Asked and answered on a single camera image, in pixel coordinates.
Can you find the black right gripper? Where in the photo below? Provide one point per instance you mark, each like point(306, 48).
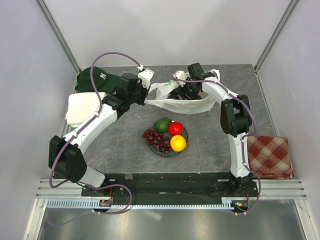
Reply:
point(181, 91)

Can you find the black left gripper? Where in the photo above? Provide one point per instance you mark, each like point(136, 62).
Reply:
point(145, 91)

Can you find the white plastic bag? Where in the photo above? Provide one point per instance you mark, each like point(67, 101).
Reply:
point(166, 97)

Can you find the red fake apple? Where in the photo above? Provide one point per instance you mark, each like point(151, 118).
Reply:
point(175, 128)

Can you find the green fake lime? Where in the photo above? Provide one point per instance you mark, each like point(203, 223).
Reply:
point(162, 125)

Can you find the yellow fake lemon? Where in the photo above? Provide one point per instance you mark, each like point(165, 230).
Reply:
point(178, 143)

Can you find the red fake grape bunch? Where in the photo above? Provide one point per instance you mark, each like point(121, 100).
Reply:
point(159, 141)

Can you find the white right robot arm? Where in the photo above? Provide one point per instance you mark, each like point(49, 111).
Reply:
point(235, 116)

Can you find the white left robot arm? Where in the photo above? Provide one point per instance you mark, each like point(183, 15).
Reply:
point(66, 153)

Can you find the dark green baseball cap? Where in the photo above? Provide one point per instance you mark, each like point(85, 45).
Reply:
point(104, 82)

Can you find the white folded towel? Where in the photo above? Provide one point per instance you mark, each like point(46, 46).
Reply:
point(80, 107)

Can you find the blue ceramic plate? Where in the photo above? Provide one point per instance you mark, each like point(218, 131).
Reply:
point(172, 153)

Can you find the red plaid cloth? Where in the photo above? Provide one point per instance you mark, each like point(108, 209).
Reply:
point(269, 157)

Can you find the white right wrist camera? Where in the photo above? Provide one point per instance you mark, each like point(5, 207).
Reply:
point(180, 75)

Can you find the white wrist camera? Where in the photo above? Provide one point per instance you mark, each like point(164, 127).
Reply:
point(180, 75)
point(146, 75)

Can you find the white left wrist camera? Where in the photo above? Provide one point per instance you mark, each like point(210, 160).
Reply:
point(146, 75)

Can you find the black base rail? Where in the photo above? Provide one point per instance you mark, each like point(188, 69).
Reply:
point(211, 184)

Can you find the aluminium frame rail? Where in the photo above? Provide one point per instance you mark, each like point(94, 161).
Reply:
point(267, 189)

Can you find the light blue cable duct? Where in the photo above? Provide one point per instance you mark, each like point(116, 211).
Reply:
point(104, 204)

